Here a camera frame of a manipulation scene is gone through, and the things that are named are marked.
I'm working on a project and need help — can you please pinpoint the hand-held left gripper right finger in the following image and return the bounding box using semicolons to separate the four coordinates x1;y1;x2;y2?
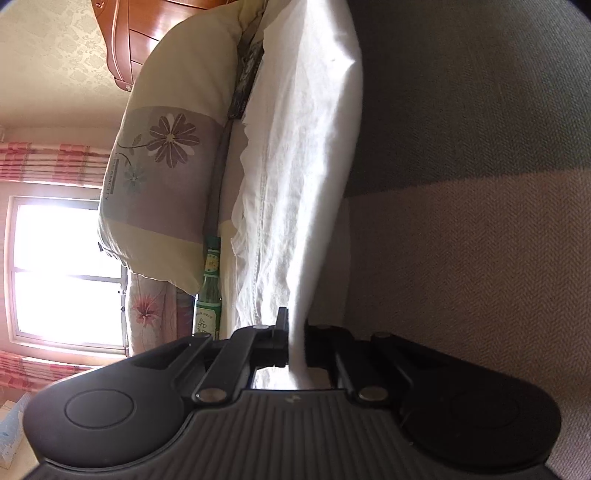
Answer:
305;323;444;402

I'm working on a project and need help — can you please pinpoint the phone in dark patterned case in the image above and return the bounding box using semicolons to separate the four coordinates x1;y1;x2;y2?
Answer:
228;39;265;121

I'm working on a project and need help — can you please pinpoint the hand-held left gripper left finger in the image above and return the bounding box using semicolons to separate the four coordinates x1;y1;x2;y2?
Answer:
134;307;289;404

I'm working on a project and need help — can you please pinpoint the wooden headboard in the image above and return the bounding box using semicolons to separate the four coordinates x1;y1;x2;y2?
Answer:
90;0;232;93

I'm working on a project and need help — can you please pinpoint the white and blue box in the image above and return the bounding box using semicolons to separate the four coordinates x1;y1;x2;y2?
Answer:
0;392;33;467

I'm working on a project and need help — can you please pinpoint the floral pillow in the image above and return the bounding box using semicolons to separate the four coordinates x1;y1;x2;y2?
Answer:
97;0;269;296

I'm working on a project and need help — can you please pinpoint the green glass bottle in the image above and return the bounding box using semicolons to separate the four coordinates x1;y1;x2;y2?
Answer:
191;235;225;342

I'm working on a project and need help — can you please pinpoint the window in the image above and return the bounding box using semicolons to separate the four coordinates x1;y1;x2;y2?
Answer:
7;194;130;354

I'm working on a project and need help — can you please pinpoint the folded pink floral quilt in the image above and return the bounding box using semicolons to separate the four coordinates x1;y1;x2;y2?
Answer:
124;272;199;358

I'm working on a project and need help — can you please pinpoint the white printed long-sleeve shirt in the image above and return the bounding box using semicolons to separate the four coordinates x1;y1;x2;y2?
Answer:
230;0;365;402

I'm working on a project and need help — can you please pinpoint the pink checked curtain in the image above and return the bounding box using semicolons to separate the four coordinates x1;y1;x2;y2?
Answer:
0;141;112;186
0;350;95;394

